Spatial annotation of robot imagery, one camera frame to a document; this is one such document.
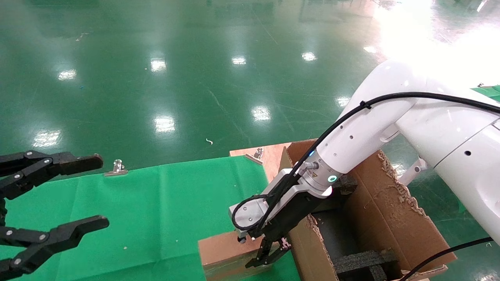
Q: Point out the white table leg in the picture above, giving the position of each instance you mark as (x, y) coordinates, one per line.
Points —
(414, 169)

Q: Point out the green tablecloth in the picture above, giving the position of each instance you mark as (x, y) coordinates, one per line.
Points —
(490, 93)
(156, 203)

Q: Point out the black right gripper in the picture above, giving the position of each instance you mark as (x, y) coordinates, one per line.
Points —
(291, 214)

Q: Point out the black foam insert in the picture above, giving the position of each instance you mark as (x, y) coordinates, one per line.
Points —
(343, 187)
(363, 261)

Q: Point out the brown cardboard box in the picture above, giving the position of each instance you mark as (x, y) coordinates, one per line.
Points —
(222, 253)

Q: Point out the metal binder clip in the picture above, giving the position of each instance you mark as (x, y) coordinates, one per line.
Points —
(256, 156)
(116, 169)

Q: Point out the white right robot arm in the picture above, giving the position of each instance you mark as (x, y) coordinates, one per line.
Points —
(437, 128)

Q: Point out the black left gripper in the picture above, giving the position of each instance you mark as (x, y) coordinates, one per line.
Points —
(2, 212)

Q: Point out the large torn cardboard carton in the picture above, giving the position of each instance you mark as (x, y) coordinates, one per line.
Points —
(390, 218)

